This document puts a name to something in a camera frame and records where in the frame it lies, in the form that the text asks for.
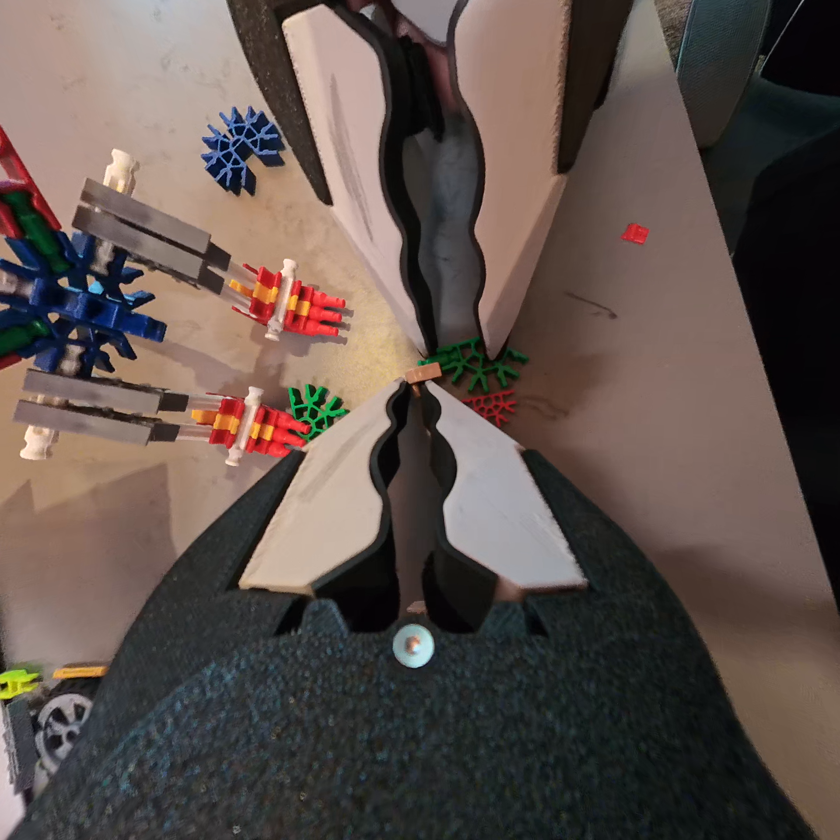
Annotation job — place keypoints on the tiny red piece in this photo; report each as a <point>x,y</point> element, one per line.
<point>635,233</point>

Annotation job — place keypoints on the grey wheel with black tyre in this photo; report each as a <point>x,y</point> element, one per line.
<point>62,725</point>

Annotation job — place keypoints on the lime green piece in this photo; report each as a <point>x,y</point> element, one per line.
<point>16,682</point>

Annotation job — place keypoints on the colourful construction toy model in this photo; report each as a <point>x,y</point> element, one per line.
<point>131,229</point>

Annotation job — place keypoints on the red connector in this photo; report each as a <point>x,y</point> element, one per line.
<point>489,407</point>

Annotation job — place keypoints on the grey connector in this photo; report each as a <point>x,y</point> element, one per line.
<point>16,741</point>

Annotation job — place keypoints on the green connector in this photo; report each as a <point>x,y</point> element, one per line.
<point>472,359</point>
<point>318,410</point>

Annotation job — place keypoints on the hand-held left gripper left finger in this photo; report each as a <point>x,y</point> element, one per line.
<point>315,525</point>

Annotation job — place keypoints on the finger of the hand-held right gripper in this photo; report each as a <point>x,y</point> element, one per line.
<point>518,98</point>
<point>341,98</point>

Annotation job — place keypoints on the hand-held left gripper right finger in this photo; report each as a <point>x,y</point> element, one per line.
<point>512,525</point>

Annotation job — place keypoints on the orange short rod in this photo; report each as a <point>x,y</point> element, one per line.
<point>79,671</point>

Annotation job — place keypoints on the blue snowflake connector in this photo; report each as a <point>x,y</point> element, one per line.
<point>243,151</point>

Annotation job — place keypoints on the grey chair armrest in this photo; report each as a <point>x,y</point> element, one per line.
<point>722,65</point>

